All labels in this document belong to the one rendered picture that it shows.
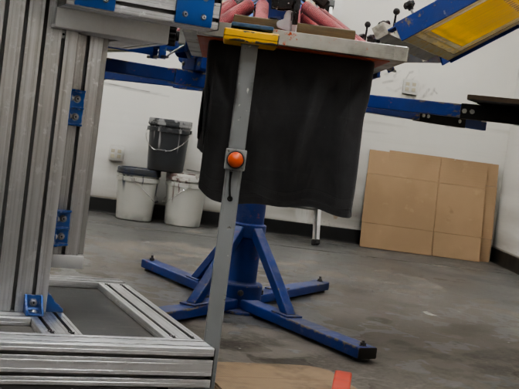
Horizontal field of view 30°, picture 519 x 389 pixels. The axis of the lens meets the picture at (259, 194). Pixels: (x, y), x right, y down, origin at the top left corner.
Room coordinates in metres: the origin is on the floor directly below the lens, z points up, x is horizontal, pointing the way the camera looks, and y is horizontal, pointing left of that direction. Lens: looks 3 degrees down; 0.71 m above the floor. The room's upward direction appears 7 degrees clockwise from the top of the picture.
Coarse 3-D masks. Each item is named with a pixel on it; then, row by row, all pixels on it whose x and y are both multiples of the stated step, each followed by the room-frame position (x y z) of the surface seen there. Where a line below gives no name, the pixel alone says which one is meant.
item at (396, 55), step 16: (192, 32) 2.49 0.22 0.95; (208, 32) 2.50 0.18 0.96; (288, 32) 2.51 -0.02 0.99; (192, 48) 2.97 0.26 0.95; (304, 48) 2.51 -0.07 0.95; (320, 48) 2.51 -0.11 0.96; (336, 48) 2.51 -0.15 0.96; (352, 48) 2.51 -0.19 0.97; (368, 48) 2.52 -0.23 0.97; (384, 48) 2.52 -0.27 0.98; (400, 48) 2.52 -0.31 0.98; (384, 64) 2.68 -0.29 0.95
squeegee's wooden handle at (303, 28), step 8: (240, 16) 2.81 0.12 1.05; (248, 16) 2.82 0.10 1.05; (256, 24) 2.82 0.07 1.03; (264, 24) 2.82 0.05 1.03; (272, 24) 2.82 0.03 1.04; (304, 24) 2.82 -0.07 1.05; (304, 32) 2.82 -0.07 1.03; (312, 32) 2.82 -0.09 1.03; (320, 32) 2.82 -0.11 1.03; (328, 32) 2.83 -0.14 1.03; (336, 32) 2.83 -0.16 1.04; (344, 32) 2.83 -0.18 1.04; (352, 32) 2.83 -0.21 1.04
